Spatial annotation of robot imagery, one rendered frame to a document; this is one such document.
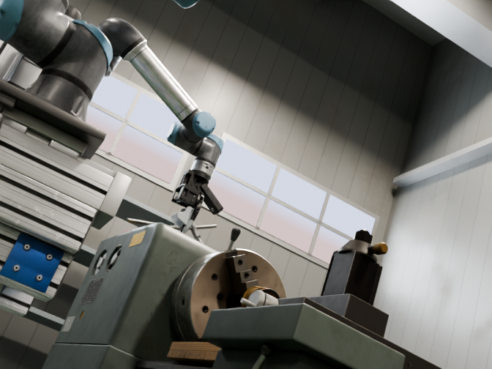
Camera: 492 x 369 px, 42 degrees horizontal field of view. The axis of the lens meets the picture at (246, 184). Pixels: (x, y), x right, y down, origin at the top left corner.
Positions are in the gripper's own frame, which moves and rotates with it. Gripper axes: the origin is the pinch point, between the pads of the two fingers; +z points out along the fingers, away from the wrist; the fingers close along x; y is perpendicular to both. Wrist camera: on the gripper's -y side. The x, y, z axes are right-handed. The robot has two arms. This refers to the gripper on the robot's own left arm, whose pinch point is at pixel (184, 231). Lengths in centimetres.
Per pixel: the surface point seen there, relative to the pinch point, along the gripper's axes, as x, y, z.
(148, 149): -311, -56, -155
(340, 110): -295, -219, -291
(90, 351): 3.2, 14.5, 45.8
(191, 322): 31.7, 0.5, 31.9
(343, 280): 91, 0, 24
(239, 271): 36.0, -5.7, 14.8
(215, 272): 32.0, -1.0, 16.9
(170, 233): 15.9, 9.6, 7.7
